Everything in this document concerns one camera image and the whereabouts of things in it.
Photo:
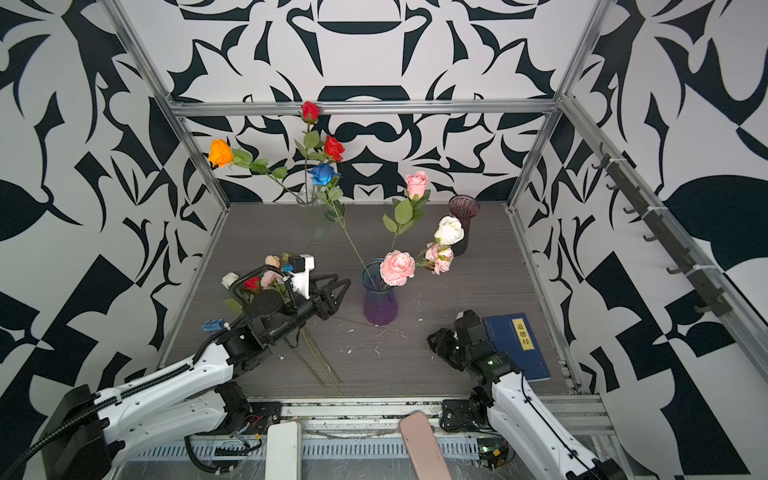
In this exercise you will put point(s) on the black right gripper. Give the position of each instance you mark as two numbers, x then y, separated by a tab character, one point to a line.
441	344

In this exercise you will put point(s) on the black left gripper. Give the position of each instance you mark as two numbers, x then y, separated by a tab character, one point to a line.
319	307

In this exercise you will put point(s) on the purple blue glass vase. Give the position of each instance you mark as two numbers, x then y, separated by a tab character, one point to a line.
380	306

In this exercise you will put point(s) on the clear glass vase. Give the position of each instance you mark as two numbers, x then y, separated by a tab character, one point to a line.
315	223

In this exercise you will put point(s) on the pink peony flower spray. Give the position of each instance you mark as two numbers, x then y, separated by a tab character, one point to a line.
398	267

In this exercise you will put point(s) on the bunch of artificial flowers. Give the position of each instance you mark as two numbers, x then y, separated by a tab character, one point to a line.
258	297

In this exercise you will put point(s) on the white artificial rose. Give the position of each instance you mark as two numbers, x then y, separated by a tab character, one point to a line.
450	234

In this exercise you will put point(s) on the pink artificial rose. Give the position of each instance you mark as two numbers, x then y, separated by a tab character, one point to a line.
408	210

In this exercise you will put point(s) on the blue artificial rose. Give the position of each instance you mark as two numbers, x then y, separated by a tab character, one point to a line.
332	199

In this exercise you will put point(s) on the large red artificial rose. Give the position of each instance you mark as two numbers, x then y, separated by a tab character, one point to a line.
333	148

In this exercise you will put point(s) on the orange artificial rose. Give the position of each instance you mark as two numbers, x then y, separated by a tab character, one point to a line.
221	154

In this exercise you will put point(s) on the small red artificial rose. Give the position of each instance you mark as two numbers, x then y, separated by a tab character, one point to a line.
310	147

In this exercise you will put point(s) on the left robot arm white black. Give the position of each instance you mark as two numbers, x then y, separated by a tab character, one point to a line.
91	433

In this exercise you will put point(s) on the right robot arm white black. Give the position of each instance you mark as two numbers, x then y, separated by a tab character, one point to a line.
504	402

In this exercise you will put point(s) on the dark maroon glass vase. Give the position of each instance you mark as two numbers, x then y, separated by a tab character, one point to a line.
464	208

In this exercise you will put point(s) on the blue book yellow label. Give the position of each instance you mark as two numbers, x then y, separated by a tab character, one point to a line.
513	335

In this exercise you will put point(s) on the pink phone-like device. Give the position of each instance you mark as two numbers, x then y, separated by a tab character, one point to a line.
422	447

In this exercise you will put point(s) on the small circuit board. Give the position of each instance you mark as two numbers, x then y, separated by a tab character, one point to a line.
493	453

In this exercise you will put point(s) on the blue binder clip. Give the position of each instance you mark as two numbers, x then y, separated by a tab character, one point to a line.
215	326

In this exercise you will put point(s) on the white phone-like device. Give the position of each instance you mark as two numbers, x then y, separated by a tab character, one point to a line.
284	449

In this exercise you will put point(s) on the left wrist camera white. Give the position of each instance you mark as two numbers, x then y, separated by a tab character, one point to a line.
297	271

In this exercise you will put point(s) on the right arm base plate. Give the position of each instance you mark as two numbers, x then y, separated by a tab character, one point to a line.
465	415

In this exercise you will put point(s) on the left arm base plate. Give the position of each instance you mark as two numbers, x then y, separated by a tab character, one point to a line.
261	416

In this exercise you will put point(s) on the grey hook rack rail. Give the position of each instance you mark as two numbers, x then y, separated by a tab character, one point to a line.
665	230

